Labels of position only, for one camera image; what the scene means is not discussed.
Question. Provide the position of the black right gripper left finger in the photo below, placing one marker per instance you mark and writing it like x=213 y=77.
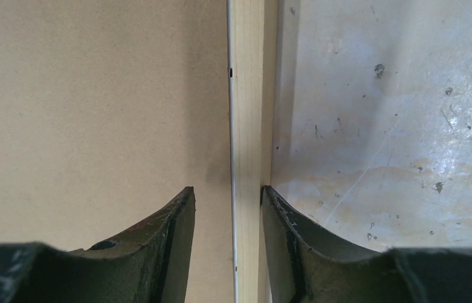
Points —
x=147 y=262

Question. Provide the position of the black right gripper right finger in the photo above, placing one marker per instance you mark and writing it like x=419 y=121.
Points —
x=307 y=263

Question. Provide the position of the brown cardboard backing board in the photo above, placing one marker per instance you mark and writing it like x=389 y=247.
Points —
x=107 y=110

